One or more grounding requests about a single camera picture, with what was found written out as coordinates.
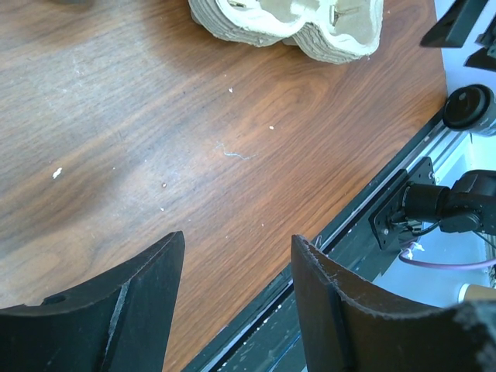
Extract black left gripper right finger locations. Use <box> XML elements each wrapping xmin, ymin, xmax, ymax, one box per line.
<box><xmin>291</xmin><ymin>235</ymin><xmax>495</xmax><ymax>371</ymax></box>

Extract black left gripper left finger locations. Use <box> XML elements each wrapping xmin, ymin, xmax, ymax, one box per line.
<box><xmin>1</xmin><ymin>231</ymin><xmax>184</xmax><ymax>371</ymax></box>

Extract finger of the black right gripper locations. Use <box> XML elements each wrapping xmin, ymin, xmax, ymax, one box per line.
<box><xmin>464</xmin><ymin>22</ymin><xmax>495</xmax><ymax>72</ymax></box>
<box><xmin>420</xmin><ymin>0</ymin><xmax>487</xmax><ymax>48</ymax></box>

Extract beige pulp cup carrier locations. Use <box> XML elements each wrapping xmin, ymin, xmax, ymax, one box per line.
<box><xmin>188</xmin><ymin>0</ymin><xmax>384</xmax><ymax>65</ymax></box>

